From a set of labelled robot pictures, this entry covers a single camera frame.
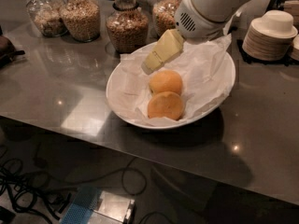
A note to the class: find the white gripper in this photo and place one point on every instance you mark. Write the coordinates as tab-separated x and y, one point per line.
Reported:
195	22

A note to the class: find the orange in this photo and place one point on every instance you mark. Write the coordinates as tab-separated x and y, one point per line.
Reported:
166	80
165	104

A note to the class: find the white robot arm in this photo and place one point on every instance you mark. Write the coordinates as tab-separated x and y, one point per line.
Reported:
202	20

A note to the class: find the white oval bowl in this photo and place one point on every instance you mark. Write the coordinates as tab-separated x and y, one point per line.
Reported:
118	87

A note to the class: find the white bowl on plates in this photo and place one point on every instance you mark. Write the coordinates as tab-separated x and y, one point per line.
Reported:
278	24

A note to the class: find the glass jar of grains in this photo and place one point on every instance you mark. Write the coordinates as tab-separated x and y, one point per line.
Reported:
82	19
127	26
163	15

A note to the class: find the white crumpled paper liner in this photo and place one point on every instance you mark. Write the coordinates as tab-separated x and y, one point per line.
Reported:
202	69

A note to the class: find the stack of white plates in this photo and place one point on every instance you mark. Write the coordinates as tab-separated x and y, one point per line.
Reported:
266	45

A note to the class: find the black tray under plates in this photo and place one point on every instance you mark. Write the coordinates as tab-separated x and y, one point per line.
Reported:
286	60

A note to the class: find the far left glass jar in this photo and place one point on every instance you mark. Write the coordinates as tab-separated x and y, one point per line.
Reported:
45	15

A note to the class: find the dark brown object at left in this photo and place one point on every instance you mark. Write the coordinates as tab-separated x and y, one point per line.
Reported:
8	52

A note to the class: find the blue and metal floor box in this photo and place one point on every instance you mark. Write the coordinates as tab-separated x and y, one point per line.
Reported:
96	206

